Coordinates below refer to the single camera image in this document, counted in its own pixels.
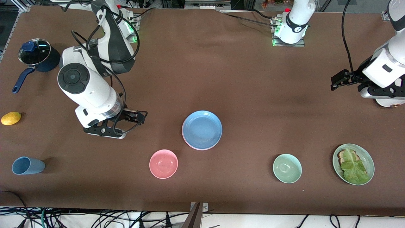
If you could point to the metal table edge bracket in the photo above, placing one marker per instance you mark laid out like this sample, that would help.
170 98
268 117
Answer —
205 206

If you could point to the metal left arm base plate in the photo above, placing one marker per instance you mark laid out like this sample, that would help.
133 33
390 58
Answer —
278 44

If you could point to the green plate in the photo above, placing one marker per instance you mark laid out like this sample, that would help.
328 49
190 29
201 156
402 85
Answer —
369 158

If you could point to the blue cup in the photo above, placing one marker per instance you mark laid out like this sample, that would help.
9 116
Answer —
30 166

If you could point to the white toaster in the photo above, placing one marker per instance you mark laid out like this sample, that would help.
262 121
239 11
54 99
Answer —
389 103

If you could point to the small green bowl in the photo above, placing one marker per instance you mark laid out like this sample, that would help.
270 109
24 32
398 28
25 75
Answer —
287 168

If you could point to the pink plate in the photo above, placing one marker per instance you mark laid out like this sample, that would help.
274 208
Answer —
202 149

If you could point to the bread slice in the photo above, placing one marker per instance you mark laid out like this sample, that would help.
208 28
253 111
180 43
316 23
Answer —
341 154

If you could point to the aluminium frame rail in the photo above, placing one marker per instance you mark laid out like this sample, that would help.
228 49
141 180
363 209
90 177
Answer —
205 4

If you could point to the blue plate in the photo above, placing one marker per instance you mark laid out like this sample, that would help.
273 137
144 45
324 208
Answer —
202 129

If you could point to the green lettuce leaf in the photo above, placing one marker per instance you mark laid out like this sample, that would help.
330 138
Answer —
354 171

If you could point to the small pink bowl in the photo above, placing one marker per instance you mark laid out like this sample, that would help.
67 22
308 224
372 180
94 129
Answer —
163 164

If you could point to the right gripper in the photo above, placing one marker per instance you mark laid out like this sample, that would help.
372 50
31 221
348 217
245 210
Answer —
128 115

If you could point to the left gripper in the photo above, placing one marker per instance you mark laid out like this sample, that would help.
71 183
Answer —
353 78

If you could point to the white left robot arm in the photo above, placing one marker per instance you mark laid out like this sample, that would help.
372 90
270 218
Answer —
297 19

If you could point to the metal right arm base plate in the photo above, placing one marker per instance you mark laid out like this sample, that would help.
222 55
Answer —
138 31

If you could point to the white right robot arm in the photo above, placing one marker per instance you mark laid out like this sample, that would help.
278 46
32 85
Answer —
85 88

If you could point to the yellow lemon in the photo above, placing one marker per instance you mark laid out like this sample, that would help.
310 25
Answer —
11 118

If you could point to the blue saucepan with glass lid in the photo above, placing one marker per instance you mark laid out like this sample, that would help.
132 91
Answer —
34 53

